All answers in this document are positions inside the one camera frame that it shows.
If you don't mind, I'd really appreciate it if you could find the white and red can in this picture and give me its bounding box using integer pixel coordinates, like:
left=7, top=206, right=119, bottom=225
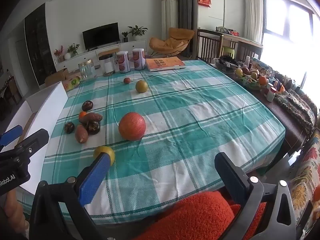
left=116, top=51, right=130, bottom=74
left=132, top=48, right=146, bottom=70

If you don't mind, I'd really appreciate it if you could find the black cable bundle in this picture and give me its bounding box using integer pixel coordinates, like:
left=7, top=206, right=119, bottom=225
left=214, top=55, right=240, bottom=72

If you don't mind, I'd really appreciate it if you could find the white television cabinet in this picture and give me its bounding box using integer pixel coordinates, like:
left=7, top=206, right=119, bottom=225
left=54, top=39, right=148, bottom=72

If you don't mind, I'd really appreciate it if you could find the white board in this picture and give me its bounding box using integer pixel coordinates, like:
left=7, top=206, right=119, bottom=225
left=5, top=82, right=69, bottom=195

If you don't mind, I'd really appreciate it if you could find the green plaid tablecloth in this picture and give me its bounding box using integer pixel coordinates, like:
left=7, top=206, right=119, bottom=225
left=40, top=59, right=286, bottom=224

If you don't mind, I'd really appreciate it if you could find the large green potted plant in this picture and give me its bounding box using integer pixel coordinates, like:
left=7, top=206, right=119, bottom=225
left=127, top=25, right=148, bottom=40

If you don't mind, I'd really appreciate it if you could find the white sheer curtain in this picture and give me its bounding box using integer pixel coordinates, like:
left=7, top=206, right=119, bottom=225
left=244, top=0, right=263, bottom=43

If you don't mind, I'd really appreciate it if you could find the dark brown side table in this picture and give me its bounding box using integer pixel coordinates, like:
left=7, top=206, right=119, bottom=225
left=260, top=92, right=309, bottom=167

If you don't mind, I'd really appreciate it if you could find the dark display cabinet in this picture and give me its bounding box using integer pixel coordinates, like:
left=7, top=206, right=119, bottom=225
left=24, top=3, right=57, bottom=87

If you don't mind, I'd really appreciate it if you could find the reddish sweet potato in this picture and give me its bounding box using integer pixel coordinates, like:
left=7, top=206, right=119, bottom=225
left=79, top=112, right=103, bottom=124
left=75, top=124, right=89, bottom=144

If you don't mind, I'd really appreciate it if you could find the window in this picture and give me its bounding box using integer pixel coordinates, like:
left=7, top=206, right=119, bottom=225
left=261, top=0, right=320, bottom=93

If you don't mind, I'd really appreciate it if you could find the red flower bouquet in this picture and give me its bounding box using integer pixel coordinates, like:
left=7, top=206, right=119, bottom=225
left=54, top=45, right=64, bottom=63

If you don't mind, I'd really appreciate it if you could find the person's left hand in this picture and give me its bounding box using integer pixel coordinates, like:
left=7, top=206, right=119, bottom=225
left=5, top=189, right=28, bottom=233

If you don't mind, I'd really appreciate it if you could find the orange book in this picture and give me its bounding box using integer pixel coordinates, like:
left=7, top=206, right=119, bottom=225
left=145, top=57, right=187, bottom=72

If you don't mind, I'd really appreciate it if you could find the cardboard box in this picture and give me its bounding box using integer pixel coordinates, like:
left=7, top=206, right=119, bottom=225
left=44, top=68, right=69, bottom=87

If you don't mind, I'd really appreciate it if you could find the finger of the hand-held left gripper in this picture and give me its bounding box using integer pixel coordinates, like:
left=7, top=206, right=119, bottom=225
left=0, top=125, right=23, bottom=147
left=15, top=128, right=50, bottom=160

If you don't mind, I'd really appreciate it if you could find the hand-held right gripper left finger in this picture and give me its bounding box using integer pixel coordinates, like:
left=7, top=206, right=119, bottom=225
left=29, top=152, right=112, bottom=240

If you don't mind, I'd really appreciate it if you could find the patterned woven throw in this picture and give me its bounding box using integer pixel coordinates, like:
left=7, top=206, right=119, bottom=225
left=274, top=85, right=318, bottom=137

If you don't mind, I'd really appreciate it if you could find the green-brown pear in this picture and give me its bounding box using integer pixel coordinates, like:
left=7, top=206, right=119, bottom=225
left=135, top=80, right=149, bottom=94

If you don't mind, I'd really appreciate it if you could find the dark wooden chair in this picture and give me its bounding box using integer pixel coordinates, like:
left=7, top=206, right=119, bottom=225
left=197, top=29, right=223, bottom=63

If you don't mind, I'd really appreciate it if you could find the black television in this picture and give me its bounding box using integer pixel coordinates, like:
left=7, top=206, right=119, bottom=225
left=82, top=22, right=120, bottom=50

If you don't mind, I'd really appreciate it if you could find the glass jar with gold rim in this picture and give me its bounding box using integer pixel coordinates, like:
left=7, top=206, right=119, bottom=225
left=78, top=59, right=97, bottom=81

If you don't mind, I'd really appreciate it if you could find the orange lounge chair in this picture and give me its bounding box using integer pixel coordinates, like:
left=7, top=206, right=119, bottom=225
left=149, top=27, right=195, bottom=57

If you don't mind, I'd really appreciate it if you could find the floral sofa blanket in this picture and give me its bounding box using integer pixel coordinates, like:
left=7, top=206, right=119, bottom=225
left=287, top=130, right=320, bottom=233

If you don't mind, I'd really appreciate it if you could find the orange fuzzy garment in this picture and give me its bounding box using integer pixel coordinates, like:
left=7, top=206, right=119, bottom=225
left=135, top=191, right=267, bottom=240

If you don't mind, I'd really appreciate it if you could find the grey curtain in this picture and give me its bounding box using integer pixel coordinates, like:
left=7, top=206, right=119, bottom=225
left=172, top=0, right=198, bottom=57

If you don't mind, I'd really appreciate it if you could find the clear container with black lid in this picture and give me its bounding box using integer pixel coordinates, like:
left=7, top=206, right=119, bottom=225
left=98, top=54, right=116, bottom=77

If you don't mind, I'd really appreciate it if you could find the leafy plant in white vase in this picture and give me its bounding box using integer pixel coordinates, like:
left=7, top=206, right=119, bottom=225
left=64, top=43, right=80, bottom=60

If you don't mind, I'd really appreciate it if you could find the yellow apple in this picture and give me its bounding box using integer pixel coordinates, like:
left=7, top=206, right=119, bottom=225
left=93, top=145, right=115, bottom=167

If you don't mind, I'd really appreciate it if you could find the white standing air conditioner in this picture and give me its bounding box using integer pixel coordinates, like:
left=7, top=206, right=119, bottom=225
left=161, top=0, right=179, bottom=40

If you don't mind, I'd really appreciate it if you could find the kiwi print box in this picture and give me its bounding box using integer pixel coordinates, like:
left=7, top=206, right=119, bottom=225
left=62, top=76, right=81, bottom=92

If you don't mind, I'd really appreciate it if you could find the fruit bowl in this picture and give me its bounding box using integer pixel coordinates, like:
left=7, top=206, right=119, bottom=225
left=235, top=66, right=268, bottom=90

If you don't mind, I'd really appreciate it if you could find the yellow-green plastic stool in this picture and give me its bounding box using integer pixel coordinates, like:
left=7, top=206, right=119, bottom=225
left=221, top=46, right=237, bottom=58

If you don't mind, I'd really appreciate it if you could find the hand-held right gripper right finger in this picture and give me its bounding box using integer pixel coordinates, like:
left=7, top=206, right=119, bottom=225
left=214, top=152, right=298, bottom=240

